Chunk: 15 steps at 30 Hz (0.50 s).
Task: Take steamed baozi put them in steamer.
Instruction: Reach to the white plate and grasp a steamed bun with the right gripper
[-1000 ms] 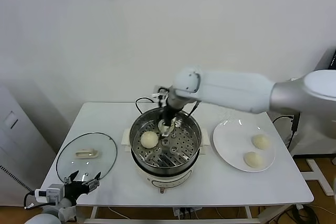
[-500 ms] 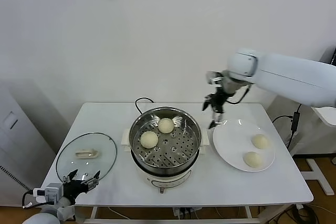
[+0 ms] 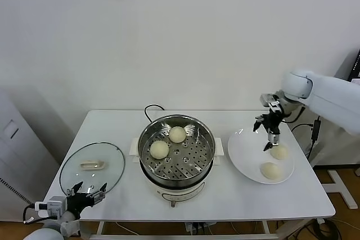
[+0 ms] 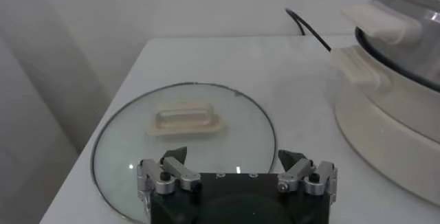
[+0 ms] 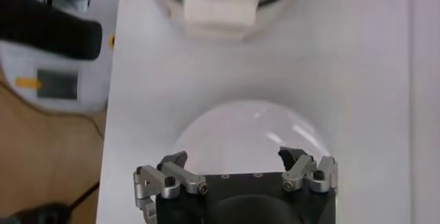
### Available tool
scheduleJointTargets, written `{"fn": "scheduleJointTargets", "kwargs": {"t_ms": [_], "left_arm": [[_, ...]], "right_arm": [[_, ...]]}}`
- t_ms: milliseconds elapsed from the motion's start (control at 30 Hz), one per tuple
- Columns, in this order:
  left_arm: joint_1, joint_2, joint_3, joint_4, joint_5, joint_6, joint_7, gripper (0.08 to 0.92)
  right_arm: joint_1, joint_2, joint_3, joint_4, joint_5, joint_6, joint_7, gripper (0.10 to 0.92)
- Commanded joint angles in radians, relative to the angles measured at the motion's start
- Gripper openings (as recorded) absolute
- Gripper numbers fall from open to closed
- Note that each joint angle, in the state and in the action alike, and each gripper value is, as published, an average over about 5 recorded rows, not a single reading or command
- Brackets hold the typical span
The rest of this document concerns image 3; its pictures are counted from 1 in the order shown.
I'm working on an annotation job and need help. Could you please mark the black laptop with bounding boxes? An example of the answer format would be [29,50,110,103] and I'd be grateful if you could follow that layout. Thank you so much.
[348,48,360,85]

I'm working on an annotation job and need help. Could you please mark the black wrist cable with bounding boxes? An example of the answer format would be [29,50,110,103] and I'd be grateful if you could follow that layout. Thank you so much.
[286,105,307,124]
[22,205,37,224]

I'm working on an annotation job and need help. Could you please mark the white steamed baozi bun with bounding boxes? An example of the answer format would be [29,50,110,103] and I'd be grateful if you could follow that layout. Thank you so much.
[269,146,289,160]
[260,162,282,180]
[149,140,170,160]
[168,126,187,143]

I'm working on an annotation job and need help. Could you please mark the black desk cable with adapter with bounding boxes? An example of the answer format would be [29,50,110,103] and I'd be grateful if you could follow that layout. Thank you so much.
[291,115,322,162]

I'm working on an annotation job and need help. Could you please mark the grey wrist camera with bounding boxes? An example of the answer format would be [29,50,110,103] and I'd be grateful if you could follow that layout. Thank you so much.
[35,196,68,218]
[260,93,281,108]

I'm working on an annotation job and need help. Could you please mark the white power strip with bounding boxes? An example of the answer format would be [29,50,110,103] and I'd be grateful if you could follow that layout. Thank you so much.
[184,221,210,235]

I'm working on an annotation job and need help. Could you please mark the round glass pot lid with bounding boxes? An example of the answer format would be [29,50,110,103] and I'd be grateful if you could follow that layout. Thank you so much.
[60,142,126,199]

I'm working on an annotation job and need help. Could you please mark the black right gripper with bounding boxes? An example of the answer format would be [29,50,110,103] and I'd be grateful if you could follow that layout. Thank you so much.
[253,107,284,152]

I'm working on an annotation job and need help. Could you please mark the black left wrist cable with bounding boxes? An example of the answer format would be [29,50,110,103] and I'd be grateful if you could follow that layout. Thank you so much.
[22,205,37,224]

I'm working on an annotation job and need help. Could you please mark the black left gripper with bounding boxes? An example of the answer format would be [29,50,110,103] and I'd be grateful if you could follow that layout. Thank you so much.
[66,181,109,216]

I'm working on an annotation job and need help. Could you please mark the black cooker power cord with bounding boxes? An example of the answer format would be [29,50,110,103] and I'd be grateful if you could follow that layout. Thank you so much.
[144,105,166,124]

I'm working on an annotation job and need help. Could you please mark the round white plate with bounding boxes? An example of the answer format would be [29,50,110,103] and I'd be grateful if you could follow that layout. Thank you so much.
[227,126,295,185]

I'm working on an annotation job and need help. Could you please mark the white table frame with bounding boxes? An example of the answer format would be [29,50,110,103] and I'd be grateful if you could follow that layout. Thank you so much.
[66,219,310,240]

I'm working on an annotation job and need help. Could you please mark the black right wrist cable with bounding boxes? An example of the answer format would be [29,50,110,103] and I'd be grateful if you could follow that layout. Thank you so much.
[286,105,307,124]

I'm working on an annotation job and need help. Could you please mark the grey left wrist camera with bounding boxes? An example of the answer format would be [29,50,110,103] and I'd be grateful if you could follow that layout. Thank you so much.
[35,196,68,218]

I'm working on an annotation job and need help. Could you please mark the stainless steel steamer basket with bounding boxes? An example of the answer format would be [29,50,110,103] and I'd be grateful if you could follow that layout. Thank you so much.
[138,114,217,189]

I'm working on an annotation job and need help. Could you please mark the grey metal cabinet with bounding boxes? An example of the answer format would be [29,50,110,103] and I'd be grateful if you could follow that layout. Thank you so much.
[0,85,61,221]

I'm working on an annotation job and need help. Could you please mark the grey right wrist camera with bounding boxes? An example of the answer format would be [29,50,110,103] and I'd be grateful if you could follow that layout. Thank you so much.
[260,93,281,108]

